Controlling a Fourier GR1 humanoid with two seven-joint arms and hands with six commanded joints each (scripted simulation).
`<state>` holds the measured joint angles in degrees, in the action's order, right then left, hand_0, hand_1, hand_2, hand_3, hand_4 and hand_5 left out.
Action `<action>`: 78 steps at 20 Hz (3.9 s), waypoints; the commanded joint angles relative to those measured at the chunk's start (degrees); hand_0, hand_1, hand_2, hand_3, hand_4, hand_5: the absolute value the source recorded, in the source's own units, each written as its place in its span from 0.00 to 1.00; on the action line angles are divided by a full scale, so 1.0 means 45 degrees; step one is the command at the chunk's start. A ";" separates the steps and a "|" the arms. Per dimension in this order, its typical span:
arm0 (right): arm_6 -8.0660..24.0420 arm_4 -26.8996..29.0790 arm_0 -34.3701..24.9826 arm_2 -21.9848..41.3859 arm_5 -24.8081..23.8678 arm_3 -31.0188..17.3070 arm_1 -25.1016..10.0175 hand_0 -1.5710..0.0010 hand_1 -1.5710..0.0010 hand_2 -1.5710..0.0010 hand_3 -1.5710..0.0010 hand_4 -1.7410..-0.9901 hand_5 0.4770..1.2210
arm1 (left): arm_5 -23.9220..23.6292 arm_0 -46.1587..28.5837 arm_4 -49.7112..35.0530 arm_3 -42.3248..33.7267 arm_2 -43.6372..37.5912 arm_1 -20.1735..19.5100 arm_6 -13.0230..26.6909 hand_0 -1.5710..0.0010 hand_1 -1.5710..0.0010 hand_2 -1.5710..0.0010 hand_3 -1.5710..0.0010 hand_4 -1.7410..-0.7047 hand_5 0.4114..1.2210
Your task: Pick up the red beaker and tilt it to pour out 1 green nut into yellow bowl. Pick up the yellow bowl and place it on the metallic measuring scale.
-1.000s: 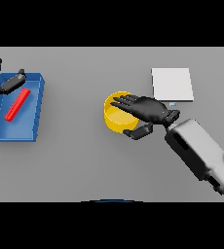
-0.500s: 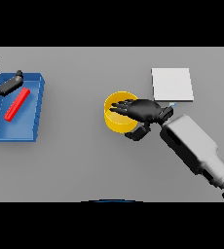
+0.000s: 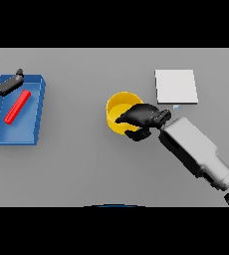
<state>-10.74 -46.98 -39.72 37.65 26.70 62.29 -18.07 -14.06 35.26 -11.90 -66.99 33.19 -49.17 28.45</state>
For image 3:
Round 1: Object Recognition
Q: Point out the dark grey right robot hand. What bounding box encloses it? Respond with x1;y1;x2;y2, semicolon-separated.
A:
114;103;172;142

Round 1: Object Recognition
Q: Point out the yellow bowl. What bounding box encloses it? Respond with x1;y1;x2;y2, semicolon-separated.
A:
106;91;144;135

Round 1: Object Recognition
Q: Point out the red beaker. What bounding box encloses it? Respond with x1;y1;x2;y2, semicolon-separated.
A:
4;89;32;126

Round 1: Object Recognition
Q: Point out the pale square measuring scale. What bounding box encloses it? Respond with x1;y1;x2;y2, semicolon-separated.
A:
153;69;199;111

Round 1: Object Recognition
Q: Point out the blue tray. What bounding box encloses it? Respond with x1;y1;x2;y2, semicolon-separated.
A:
0;74;47;146

